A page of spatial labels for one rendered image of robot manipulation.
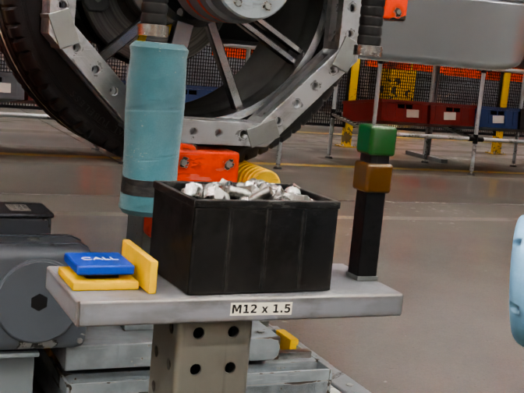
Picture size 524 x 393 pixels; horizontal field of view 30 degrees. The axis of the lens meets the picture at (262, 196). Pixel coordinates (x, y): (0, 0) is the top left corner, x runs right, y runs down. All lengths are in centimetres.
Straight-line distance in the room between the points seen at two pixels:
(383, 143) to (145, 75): 38
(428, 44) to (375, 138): 96
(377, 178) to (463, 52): 102
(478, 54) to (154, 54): 104
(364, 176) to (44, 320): 59
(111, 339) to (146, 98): 48
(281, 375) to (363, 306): 57
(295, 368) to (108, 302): 81
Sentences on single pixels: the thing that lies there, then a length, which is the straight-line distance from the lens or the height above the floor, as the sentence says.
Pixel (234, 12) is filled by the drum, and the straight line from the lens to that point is 147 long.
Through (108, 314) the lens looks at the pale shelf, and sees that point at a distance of 113.
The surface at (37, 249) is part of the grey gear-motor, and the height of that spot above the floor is 40.
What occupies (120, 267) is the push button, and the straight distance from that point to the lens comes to 117.
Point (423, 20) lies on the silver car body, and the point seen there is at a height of 84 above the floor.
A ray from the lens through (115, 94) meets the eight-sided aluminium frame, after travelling 158.
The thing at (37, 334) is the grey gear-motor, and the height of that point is 27.
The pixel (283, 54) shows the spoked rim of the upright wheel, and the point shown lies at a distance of 178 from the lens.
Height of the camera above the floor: 75
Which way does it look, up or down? 9 degrees down
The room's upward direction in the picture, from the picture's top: 5 degrees clockwise
